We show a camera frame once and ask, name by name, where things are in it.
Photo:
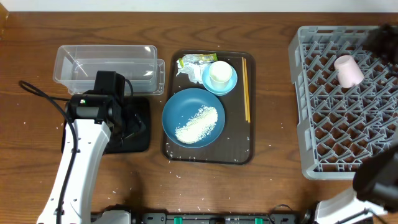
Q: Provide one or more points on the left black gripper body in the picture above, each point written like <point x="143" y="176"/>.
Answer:
<point x="131" y="124"/>

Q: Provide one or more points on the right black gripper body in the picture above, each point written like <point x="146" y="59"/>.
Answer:
<point x="384" y="42"/>

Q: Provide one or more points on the pink plastic cup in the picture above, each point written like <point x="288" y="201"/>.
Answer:
<point x="348" y="72"/>

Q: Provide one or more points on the dark blue plate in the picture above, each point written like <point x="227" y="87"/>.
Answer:
<point x="185" y="104"/>

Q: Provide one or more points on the pile of white rice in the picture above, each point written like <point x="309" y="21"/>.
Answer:
<point x="198" y="126"/>

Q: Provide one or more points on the cream white cup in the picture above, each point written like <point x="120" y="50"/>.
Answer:
<point x="220" y="74"/>

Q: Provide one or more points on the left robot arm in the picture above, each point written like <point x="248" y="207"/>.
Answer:
<point x="97" y="122"/>

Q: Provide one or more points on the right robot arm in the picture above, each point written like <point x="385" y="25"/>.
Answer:
<point x="373" y="192"/>

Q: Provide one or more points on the grey dishwasher rack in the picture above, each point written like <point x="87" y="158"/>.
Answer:
<point x="340" y="128"/>

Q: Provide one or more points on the black plastic bin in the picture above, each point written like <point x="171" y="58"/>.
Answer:
<point x="107" y="108"/>

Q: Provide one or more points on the clear plastic bin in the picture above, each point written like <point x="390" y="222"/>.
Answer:
<point x="76" y="67"/>

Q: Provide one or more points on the crumpled white green wrapper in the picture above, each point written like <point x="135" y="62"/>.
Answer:
<point x="194" y="65"/>

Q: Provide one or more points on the light blue small bowl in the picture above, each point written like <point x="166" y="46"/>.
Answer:
<point x="209" y="86"/>

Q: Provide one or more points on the dark brown serving tray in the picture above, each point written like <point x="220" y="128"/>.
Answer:
<point x="235" y="145"/>

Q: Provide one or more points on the wooden chopstick right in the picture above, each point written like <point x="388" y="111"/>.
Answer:
<point x="246" y="91"/>

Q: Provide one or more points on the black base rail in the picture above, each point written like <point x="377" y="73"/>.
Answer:
<point x="275" y="218"/>

